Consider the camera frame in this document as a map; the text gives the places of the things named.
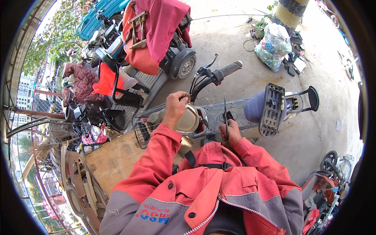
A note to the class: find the beige scooter body panel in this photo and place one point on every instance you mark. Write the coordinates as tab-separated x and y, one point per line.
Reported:
82	188

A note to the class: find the beige headlight cover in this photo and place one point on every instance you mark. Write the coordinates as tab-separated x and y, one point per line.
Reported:
189	120

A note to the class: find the person's body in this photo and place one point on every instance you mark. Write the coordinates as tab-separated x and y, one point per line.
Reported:
211	191

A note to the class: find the person's left fingers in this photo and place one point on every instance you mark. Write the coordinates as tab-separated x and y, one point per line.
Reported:
179	95

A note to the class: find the person's right hand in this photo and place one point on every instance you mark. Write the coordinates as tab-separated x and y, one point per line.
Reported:
233	133

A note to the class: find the wooden board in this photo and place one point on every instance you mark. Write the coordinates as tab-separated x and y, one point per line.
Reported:
117	158

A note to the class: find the black scooter with red cover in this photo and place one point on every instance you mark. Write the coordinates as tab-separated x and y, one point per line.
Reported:
117	88

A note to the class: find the green weed plant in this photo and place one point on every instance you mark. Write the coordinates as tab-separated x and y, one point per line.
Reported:
260	28

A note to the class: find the straw broom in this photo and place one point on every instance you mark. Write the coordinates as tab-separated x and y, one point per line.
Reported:
50	145

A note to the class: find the parked bicycle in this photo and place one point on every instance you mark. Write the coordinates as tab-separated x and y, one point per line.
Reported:
348	66

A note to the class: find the heap of black scooter parts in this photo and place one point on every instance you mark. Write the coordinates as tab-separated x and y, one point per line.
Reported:
295	60

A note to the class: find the grey electric scooter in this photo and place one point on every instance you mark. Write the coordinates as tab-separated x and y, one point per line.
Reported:
223	111

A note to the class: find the scooter with maroon quilted cover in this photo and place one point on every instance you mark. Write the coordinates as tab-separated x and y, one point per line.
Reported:
83	83

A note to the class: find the green tree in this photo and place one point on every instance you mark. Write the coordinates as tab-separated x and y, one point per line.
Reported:
55	38

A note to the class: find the person's right fingers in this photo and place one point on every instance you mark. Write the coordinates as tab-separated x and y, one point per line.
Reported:
230	125

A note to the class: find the grey metal ramp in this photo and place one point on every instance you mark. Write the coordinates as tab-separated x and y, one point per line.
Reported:
149	83

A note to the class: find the three-wheeler with pink cover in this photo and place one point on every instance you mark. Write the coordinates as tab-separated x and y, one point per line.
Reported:
158	32

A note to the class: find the wooden stool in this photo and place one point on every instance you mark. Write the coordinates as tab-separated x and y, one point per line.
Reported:
138	29

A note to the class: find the yellow black striped pillar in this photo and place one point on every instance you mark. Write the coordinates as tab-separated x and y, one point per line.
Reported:
289	13

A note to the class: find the paper scrap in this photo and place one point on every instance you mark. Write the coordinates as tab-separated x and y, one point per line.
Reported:
338	125

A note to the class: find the blue tricycle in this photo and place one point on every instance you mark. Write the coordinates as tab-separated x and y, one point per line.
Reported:
94	17

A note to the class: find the person's left hand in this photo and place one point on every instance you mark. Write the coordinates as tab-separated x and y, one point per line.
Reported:
174	108

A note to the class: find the red parked scooter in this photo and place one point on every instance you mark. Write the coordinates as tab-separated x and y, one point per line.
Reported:
321	191

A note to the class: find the clear plastic bag of rubbish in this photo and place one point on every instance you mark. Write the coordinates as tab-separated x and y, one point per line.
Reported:
273	47

